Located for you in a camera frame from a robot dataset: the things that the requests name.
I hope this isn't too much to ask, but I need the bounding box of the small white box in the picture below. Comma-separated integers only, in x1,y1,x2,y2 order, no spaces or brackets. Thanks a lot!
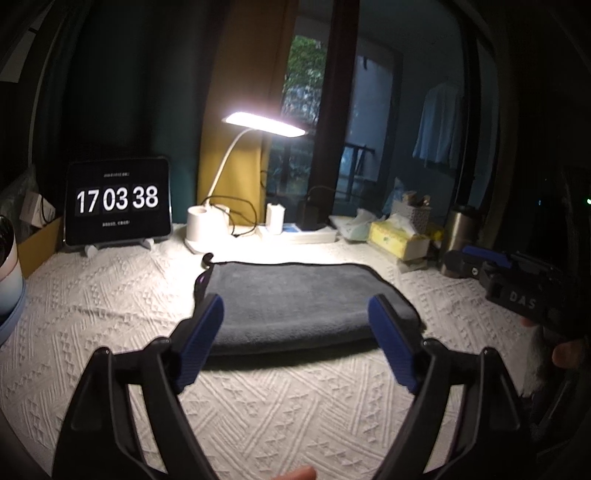
20,191,57,228

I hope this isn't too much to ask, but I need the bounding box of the white textured tablecloth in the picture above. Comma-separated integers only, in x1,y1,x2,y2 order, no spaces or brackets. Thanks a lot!
0,224,555,480

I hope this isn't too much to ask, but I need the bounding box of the person's left hand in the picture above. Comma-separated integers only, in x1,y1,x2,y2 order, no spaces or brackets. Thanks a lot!
271,465,318,480

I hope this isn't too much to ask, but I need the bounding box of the black power adapter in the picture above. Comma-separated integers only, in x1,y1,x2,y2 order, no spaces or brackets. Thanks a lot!
301,186,331,230

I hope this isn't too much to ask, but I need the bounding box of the grey towel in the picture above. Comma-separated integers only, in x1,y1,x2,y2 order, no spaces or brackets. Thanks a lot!
193,253,426,357

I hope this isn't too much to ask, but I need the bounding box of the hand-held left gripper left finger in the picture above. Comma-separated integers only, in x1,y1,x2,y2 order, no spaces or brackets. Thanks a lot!
52,294,225,480

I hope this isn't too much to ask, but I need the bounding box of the white blue bowl stack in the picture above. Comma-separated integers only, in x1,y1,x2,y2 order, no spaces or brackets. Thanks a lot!
0,215,27,346

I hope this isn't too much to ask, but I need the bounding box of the soft tissue pack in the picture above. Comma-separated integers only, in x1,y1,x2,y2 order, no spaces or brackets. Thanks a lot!
329,209,387,241

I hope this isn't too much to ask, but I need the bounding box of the white storage basket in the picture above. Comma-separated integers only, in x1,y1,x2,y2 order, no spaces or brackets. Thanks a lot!
392,190,433,234

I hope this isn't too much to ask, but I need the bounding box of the tablet with clock display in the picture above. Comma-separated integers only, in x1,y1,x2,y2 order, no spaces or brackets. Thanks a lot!
65,156,172,246

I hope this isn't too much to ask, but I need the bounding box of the yellow curtain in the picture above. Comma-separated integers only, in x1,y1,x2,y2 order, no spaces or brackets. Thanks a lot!
198,0,299,219

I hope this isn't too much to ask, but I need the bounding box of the white tablet stand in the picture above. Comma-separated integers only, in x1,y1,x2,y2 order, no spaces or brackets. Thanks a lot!
82,237,156,257

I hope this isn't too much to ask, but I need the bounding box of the hanging light shirt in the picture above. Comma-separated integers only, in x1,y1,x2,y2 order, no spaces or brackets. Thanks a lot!
412,82,464,169

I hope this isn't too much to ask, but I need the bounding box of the yellow tissue box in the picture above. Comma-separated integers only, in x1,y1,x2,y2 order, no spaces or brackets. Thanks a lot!
368,215,432,260

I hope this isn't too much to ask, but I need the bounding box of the white power strip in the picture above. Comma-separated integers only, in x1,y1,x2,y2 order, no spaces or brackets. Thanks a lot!
257,223,337,244

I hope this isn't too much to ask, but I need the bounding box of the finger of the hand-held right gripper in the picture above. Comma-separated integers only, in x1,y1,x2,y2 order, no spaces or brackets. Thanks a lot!
442,246,511,280

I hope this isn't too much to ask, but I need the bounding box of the cardboard box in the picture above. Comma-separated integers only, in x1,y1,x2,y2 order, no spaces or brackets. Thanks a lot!
16,215,64,278

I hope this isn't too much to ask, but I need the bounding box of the black drying rack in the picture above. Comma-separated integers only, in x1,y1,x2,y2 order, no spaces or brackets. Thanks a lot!
341,143,378,184

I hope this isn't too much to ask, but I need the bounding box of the dark green curtain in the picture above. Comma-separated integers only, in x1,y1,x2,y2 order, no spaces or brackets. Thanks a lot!
28,0,223,223

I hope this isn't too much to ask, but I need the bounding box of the black cable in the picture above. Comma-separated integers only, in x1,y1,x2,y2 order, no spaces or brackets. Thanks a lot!
202,195,262,239

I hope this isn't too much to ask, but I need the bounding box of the white desk lamp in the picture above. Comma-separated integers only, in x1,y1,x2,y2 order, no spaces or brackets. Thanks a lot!
185,111,306,254

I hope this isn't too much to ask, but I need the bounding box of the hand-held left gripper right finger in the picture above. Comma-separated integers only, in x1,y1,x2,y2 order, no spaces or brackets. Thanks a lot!
367,294,539,480

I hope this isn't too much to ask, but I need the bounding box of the steel thermos bottle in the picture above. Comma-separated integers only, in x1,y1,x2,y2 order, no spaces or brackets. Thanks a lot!
440,204,482,278

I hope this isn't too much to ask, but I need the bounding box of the person's right hand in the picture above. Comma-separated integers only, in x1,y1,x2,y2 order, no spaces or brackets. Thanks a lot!
519,318,587,370

